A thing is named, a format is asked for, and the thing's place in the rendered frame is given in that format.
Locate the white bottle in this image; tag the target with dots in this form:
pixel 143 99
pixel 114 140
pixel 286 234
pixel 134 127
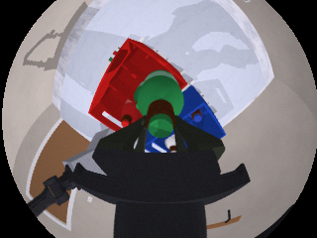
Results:
pixel 170 143

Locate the blue plastic crate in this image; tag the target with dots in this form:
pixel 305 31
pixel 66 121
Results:
pixel 192 101

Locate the red plastic crate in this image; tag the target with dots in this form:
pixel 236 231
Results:
pixel 129 67

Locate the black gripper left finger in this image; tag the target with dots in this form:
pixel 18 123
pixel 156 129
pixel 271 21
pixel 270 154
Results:
pixel 125 138

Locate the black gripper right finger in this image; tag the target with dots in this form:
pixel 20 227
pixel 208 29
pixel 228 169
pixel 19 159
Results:
pixel 196 139

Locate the red bottle with pink label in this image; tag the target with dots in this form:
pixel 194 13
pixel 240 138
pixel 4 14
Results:
pixel 129 113

